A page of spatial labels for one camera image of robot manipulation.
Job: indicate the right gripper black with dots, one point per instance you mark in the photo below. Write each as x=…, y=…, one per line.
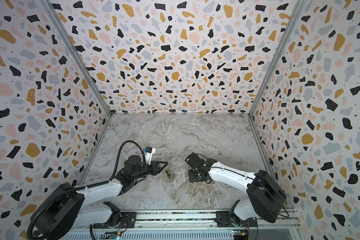
x=196, y=167

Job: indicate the right electronics board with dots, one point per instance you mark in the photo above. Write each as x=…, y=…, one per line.
x=241, y=234

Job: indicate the electronics board with wires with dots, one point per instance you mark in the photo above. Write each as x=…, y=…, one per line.
x=115, y=235

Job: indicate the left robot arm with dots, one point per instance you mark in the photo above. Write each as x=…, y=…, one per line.
x=71, y=207

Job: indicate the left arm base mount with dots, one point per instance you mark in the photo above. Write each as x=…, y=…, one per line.
x=120, y=221

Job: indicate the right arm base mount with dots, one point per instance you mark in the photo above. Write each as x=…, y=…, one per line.
x=239, y=215

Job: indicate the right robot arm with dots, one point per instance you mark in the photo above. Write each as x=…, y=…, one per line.
x=265, y=197

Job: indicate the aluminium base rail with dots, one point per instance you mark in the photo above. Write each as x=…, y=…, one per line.
x=194, y=225

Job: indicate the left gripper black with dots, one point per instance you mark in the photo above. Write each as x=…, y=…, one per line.
x=154, y=168

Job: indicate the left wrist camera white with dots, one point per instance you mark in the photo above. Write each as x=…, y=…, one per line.
x=149, y=152

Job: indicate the white remote control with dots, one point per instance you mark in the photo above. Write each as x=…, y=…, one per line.
x=167, y=175

